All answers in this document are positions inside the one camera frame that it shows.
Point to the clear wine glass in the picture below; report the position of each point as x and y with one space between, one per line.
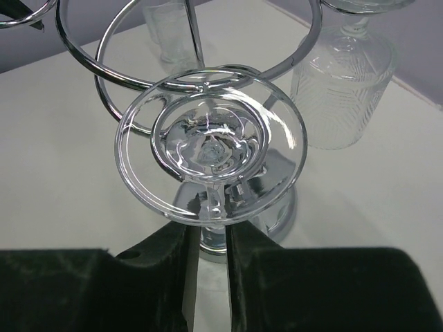
340 82
167 22
207 148

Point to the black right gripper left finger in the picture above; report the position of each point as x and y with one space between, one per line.
141 289

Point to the chrome wine glass rack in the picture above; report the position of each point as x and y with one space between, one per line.
194 52

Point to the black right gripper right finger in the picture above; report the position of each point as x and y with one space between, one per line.
324 289

